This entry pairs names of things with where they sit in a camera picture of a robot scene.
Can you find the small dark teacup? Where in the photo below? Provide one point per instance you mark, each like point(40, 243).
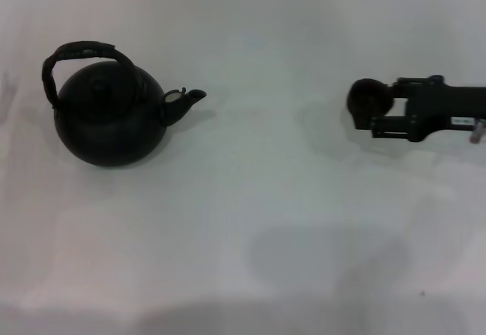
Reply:
point(367, 97)

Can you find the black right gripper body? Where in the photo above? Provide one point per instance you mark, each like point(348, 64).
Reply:
point(448, 109)

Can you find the black round teapot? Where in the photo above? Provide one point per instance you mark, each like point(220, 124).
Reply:
point(110, 130)

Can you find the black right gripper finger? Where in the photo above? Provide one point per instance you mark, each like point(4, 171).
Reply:
point(383, 124)
point(400, 89)

